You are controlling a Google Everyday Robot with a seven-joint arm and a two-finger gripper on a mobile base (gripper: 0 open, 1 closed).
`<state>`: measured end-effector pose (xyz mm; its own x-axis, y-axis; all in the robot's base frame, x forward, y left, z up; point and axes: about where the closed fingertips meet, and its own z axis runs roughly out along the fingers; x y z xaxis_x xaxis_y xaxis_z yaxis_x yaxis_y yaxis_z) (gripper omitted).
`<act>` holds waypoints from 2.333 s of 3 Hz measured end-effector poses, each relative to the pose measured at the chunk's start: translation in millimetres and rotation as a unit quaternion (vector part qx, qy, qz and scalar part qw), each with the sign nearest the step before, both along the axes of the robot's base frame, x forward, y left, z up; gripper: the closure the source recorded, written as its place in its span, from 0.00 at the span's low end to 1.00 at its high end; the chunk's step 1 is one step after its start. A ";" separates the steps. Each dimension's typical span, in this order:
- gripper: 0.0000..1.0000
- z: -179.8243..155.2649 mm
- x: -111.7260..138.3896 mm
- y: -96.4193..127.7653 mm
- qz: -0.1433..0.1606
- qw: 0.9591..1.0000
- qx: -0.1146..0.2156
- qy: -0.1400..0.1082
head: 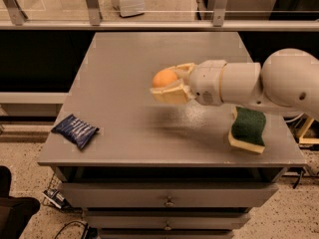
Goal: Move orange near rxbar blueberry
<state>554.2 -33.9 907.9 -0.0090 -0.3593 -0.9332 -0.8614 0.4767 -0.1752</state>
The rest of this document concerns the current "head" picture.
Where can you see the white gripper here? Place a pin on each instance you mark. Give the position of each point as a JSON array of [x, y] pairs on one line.
[[205, 82]]

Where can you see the orange fruit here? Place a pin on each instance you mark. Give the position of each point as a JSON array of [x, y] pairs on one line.
[[164, 78]]

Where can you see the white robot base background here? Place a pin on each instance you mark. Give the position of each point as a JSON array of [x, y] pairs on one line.
[[129, 8]]

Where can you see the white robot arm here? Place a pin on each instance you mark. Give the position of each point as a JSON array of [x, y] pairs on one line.
[[287, 82]]

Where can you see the blue rxbar wrapper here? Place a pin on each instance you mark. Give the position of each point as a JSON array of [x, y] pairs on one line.
[[75, 130]]

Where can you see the green yellow sponge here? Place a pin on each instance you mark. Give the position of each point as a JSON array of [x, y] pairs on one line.
[[247, 130]]

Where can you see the grey top drawer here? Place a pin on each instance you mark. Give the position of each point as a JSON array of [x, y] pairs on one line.
[[167, 195]]

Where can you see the grey drawer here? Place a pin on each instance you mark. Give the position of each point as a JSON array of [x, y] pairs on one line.
[[167, 195], [167, 220], [156, 234]]

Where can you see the yellow wooden stand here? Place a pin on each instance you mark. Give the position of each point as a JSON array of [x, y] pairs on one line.
[[301, 133]]

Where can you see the grey middle drawer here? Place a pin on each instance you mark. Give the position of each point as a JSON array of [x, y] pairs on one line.
[[167, 220]]

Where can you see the power strip on floor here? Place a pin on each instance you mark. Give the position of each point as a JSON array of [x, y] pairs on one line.
[[55, 197]]

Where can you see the grey bottom drawer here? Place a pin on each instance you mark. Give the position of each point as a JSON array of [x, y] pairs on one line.
[[156, 234]]

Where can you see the black chair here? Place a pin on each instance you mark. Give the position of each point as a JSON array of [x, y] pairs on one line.
[[15, 212]]

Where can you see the metal railing frame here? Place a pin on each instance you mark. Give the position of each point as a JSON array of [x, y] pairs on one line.
[[211, 15]]

